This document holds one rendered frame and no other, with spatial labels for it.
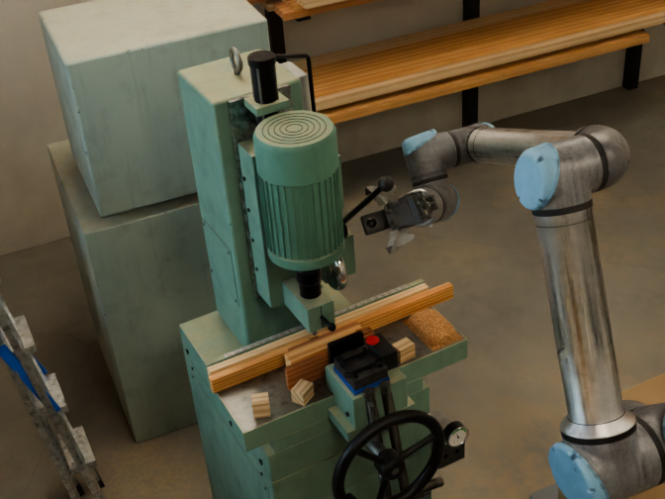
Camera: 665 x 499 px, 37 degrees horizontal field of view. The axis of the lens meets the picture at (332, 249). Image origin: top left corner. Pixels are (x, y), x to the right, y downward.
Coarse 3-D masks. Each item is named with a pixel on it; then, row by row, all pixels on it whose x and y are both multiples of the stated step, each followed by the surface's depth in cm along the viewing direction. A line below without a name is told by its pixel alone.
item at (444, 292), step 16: (432, 288) 254; (448, 288) 254; (400, 304) 249; (416, 304) 251; (432, 304) 254; (352, 320) 245; (368, 320) 245; (384, 320) 248; (272, 352) 237; (240, 368) 233; (256, 368) 235; (272, 368) 238; (224, 384) 233
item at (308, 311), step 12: (288, 288) 236; (288, 300) 238; (300, 300) 232; (312, 300) 231; (324, 300) 231; (300, 312) 233; (312, 312) 229; (324, 312) 231; (312, 324) 231; (324, 324) 233
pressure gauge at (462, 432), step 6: (450, 426) 248; (456, 426) 248; (462, 426) 248; (444, 432) 249; (450, 432) 247; (456, 432) 248; (462, 432) 249; (468, 432) 250; (450, 438) 248; (456, 438) 249; (462, 438) 250; (450, 444) 249; (456, 444) 250
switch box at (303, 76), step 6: (288, 66) 241; (294, 66) 241; (294, 72) 238; (300, 72) 237; (300, 78) 236; (306, 78) 237; (306, 84) 237; (306, 90) 238; (306, 96) 239; (306, 102) 240; (306, 108) 241
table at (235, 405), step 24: (384, 336) 246; (408, 336) 245; (408, 360) 237; (432, 360) 240; (456, 360) 244; (240, 384) 234; (264, 384) 234; (240, 408) 228; (288, 408) 227; (312, 408) 228; (336, 408) 230; (408, 408) 229; (240, 432) 222; (264, 432) 224; (288, 432) 228
